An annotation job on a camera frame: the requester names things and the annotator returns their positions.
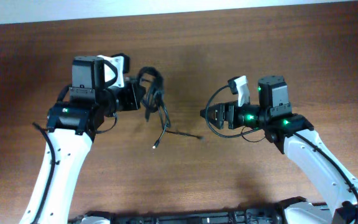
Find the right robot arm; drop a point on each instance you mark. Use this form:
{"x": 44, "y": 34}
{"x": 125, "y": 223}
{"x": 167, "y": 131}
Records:
{"x": 295, "y": 137}

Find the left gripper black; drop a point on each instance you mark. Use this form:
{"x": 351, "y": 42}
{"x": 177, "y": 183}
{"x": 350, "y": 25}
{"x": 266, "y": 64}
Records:
{"x": 132, "y": 96}

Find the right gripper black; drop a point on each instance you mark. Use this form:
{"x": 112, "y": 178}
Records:
{"x": 224, "y": 108}

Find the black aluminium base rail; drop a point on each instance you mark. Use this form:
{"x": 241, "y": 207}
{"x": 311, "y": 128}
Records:
{"x": 256, "y": 216}

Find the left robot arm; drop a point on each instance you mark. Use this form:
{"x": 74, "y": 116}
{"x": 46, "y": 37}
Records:
{"x": 98, "y": 90}

